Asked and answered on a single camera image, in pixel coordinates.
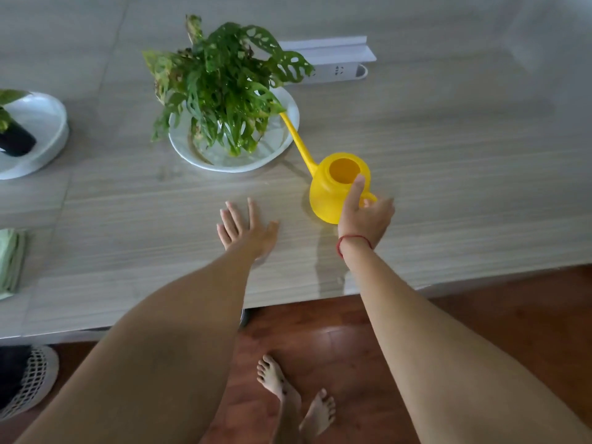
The person's right hand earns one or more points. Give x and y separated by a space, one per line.
363 221

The person's left hand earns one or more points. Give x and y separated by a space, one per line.
247 238

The person's right thumb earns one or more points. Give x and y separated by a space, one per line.
354 194

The person's left thumb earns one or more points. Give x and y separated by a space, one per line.
272 230

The person's left little finger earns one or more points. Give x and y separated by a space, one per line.
223 235

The person's left middle finger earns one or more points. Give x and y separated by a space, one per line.
235 215

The yellow plastic watering can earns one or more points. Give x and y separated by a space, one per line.
330 182

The person's right forearm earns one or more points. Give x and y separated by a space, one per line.
439 360

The person's left forearm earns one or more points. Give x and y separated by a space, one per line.
152 356

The white round plate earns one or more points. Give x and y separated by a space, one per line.
39 122
273 141

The white power strip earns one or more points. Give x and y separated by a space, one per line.
335 72

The green leafy holed plant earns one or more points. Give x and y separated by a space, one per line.
222 83

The person's left foot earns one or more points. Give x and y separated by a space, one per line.
275 376

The person's foot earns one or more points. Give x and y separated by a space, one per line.
319 411
275 376

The person's right foot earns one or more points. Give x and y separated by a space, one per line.
319 411

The folded green cloth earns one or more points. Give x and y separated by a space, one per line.
9 261

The small plant in black pot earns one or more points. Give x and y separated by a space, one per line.
16 138

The white mesh waste basket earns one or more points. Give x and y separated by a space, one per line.
32 381

